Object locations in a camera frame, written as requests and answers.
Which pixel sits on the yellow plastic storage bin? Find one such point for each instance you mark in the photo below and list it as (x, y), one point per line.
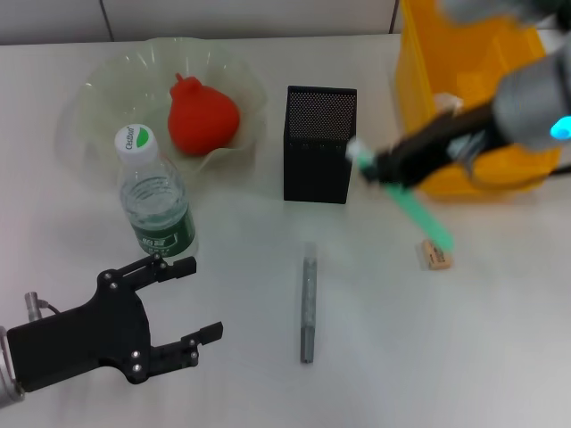
(415, 89)

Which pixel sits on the beige eraser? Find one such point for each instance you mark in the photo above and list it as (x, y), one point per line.
(435, 260)

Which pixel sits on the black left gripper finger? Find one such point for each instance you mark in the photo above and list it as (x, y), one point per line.
(176, 354)
(178, 267)

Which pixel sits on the green pen white cap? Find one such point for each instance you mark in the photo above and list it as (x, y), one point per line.
(424, 218)

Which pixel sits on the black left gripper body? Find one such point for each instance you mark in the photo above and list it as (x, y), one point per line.
(80, 343)

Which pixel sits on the green translucent fruit plate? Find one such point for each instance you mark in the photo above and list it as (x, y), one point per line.
(111, 98)

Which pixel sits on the clear water bottle green label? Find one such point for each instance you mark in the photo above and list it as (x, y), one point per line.
(154, 200)

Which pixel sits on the black mesh pen holder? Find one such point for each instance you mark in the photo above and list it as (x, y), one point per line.
(316, 169)

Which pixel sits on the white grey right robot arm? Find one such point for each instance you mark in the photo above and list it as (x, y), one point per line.
(531, 102)

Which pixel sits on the grey pen clear cap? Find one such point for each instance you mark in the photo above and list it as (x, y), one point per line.
(308, 303)

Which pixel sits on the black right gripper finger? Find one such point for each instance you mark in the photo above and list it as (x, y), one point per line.
(392, 156)
(392, 176)

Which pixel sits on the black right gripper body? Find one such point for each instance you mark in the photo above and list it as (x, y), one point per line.
(441, 142)

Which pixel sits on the red knitted toy fruit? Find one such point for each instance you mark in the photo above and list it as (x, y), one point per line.
(201, 116)

